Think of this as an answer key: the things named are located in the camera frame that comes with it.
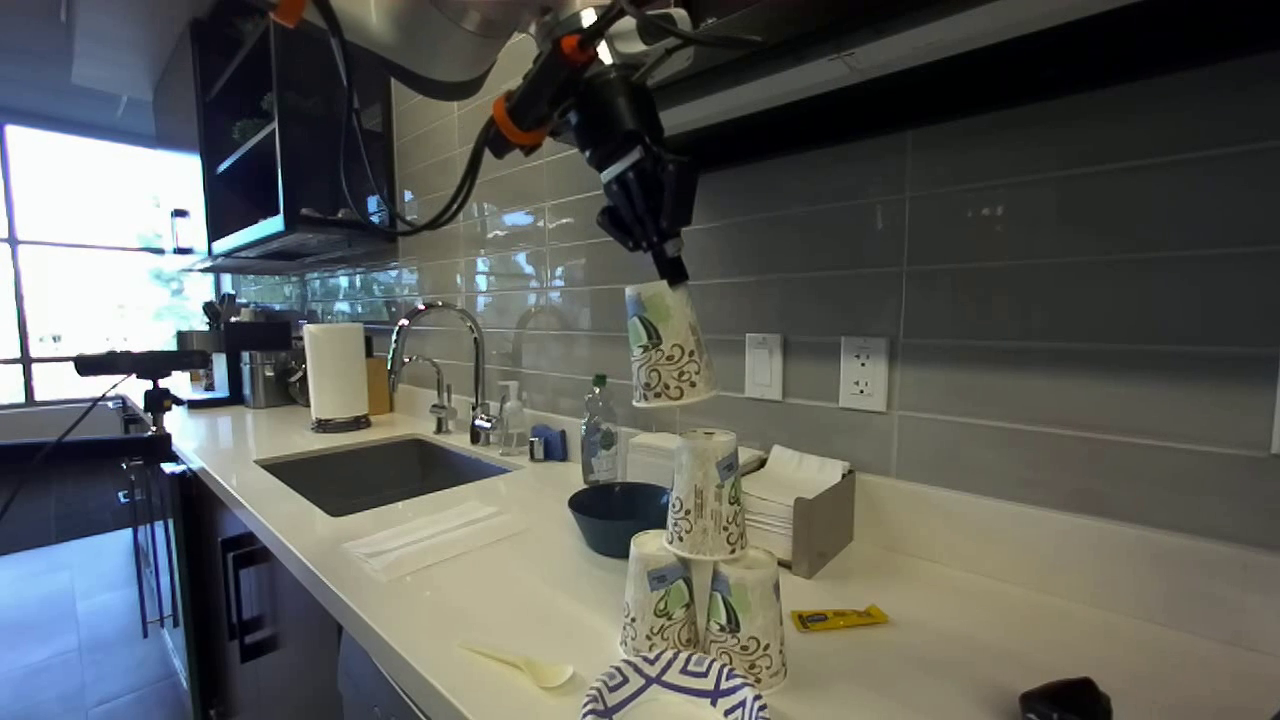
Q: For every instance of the clear bottle green cap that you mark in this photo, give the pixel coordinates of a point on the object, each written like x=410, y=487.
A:
x=599, y=434

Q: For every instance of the white wall switch plate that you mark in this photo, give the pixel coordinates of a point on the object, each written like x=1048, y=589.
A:
x=763, y=365

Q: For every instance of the patterned paper cup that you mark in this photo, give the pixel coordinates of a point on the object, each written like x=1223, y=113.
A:
x=667, y=351
x=707, y=497
x=749, y=625
x=659, y=600

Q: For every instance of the white wall power outlet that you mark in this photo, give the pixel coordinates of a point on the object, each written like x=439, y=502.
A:
x=864, y=372

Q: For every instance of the blue sponge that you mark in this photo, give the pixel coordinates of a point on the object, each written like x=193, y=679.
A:
x=548, y=447

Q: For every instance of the black coffee machine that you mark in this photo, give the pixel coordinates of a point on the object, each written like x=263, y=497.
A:
x=263, y=363

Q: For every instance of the white plastic spoon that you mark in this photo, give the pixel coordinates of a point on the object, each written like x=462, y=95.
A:
x=534, y=664

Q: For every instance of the chrome gooseneck faucet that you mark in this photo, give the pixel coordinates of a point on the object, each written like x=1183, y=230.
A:
x=472, y=352

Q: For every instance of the black wrist camera orange mount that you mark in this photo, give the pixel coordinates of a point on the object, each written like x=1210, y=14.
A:
x=529, y=109

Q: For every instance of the black overhead kitchen cabinet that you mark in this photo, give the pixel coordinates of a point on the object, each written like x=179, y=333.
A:
x=1067, y=67

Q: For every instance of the blue patterned paper plate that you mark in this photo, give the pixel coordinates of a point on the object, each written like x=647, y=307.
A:
x=673, y=689

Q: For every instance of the blue bowl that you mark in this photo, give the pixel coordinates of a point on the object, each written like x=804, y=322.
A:
x=612, y=516

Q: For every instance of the bright window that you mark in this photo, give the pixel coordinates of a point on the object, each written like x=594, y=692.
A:
x=94, y=252

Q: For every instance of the steel kitchen sink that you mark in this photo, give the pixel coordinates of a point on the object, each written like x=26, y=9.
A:
x=383, y=473

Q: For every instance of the black camera on tripod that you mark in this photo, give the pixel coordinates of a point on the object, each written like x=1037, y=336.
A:
x=134, y=365

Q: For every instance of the white paper towel roll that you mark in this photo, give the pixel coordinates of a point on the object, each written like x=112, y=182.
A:
x=332, y=369

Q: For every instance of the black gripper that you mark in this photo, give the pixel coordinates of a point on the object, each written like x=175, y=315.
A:
x=640, y=174

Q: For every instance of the small black box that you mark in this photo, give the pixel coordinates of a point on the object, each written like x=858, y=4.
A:
x=1067, y=696

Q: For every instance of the brown cardboard napkin box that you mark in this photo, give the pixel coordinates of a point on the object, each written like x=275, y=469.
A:
x=825, y=523

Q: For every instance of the yellow packet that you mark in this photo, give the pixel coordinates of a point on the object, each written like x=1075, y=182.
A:
x=837, y=616

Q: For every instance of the dark lower kitchen cabinet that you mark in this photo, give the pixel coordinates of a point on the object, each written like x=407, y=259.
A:
x=284, y=625

